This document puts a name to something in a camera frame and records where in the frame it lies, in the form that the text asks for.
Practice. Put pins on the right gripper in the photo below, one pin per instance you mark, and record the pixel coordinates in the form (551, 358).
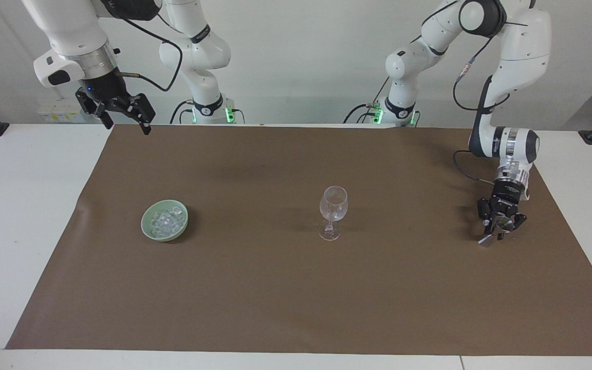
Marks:
(99, 86)

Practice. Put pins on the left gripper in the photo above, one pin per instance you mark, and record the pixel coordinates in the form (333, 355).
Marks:
(508, 198)

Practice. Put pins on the silver metal utensil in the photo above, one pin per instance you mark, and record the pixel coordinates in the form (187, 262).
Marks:
(486, 240)

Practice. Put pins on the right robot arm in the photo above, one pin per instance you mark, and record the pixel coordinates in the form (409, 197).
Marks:
(70, 25)

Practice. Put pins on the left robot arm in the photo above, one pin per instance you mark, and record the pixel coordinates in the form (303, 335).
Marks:
(524, 46)

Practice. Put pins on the clear ice cube pile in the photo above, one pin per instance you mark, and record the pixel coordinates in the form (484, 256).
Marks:
(166, 220)

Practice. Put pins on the clear wine glass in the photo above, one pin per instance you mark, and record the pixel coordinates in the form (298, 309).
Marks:
(333, 203)

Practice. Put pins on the green ceramic bowl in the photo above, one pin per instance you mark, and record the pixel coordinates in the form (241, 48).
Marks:
(148, 228)

